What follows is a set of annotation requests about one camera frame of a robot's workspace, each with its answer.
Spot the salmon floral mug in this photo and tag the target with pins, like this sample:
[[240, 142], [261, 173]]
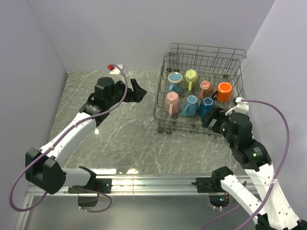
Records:
[[206, 89]]

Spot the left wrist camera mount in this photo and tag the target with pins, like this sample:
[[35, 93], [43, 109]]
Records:
[[116, 69]]

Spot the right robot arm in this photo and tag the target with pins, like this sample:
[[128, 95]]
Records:
[[272, 210]]

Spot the dark blue mug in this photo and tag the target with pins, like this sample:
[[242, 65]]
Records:
[[206, 105]]

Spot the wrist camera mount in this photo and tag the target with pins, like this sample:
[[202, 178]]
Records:
[[116, 69], [240, 107]]

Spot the orange mug black handle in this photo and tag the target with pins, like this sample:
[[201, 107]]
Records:
[[223, 93]]

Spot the light blue floral mug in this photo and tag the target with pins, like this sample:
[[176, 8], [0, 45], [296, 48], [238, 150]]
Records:
[[191, 106]]

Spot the aluminium mounting rail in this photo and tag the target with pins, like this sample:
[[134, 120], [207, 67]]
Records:
[[145, 185]]

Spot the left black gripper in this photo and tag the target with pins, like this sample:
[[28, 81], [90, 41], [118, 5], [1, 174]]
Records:
[[135, 95]]

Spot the wire dish rack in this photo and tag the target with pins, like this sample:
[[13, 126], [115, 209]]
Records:
[[212, 63]]

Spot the blue mug orange interior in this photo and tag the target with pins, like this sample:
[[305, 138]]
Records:
[[175, 82]]

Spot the yellow faceted mug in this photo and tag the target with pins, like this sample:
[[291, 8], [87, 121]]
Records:
[[191, 79]]

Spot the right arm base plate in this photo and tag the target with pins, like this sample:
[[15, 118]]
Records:
[[208, 185]]

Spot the pink faceted mug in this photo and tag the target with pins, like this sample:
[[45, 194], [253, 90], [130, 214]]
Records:
[[172, 103]]

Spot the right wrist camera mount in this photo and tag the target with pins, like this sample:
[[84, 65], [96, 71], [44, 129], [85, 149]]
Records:
[[240, 107]]

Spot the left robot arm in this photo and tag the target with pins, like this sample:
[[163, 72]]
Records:
[[44, 166]]

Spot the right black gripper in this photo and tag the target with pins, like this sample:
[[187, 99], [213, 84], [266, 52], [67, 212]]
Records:
[[218, 113]]

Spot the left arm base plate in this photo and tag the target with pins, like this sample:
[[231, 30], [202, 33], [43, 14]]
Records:
[[102, 185]]

